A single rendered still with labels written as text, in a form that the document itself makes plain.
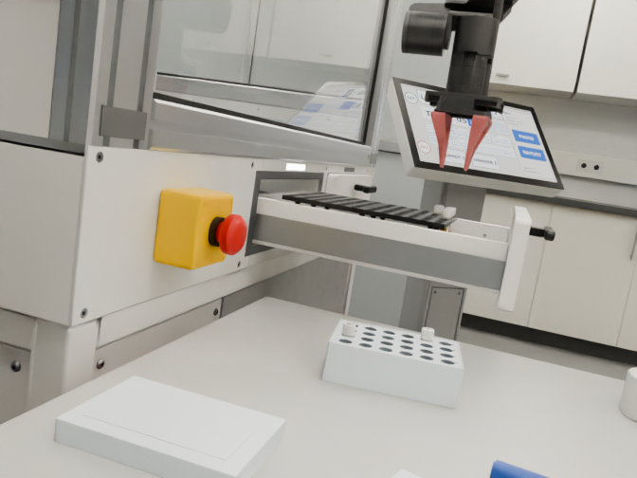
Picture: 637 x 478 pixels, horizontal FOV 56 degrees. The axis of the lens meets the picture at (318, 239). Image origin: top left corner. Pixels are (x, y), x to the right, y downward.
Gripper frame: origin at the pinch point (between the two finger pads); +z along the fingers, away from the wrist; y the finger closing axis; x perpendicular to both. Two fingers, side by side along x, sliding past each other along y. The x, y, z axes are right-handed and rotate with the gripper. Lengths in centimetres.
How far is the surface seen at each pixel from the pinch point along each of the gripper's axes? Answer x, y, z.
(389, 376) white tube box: -33.9, 2.2, 21.1
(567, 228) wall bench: 296, 29, 17
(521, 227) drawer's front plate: -15.0, 10.7, 6.6
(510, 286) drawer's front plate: -14.8, 10.7, 13.6
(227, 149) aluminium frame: -26.4, -21.3, 2.8
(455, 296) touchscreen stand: 98, -7, 36
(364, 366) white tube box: -34.3, -0.1, 20.5
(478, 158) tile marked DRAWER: 87, -6, -5
